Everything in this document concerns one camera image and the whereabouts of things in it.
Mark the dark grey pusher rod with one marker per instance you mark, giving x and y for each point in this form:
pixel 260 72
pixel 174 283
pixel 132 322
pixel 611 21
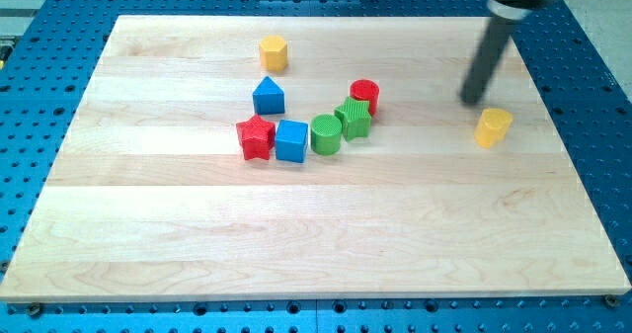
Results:
pixel 487 57

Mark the yellow hexagon block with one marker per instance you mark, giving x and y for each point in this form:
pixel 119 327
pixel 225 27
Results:
pixel 273 53

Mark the blue triangle block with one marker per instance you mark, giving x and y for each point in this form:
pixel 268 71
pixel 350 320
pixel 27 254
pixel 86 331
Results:
pixel 268 98

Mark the yellow rounded block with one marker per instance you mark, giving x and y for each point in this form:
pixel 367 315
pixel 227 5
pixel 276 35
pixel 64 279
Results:
pixel 492 126

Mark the red cylinder block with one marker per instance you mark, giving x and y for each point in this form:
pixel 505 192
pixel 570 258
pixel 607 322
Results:
pixel 366 90

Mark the green star block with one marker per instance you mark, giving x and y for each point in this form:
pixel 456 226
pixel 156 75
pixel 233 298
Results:
pixel 355 118

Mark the green cylinder block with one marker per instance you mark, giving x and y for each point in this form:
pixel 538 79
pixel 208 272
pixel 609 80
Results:
pixel 325 134

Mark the blue cube block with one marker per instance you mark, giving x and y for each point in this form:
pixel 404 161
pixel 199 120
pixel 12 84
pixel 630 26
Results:
pixel 291 141

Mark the red star block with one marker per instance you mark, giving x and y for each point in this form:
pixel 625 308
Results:
pixel 256 137

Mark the wooden board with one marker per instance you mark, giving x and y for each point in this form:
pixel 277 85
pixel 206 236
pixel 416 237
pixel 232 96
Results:
pixel 150 198

